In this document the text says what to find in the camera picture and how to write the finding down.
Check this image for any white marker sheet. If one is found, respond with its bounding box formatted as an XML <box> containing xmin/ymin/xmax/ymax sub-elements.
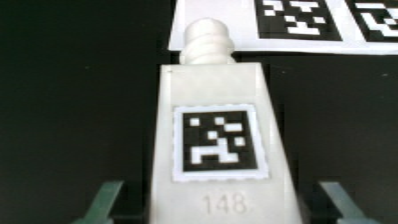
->
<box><xmin>169</xmin><ymin>0</ymin><xmax>398</xmax><ymax>55</ymax></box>

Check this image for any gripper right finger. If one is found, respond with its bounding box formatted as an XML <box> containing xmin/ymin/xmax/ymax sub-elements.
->
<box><xmin>316</xmin><ymin>181</ymin><xmax>373</xmax><ymax>224</ymax></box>

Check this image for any white stool leg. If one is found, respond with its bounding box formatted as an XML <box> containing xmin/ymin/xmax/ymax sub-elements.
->
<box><xmin>149</xmin><ymin>18</ymin><xmax>304</xmax><ymax>224</ymax></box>

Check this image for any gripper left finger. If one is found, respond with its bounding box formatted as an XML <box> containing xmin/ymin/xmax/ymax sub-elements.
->
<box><xmin>71</xmin><ymin>181</ymin><xmax>125</xmax><ymax>224</ymax></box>

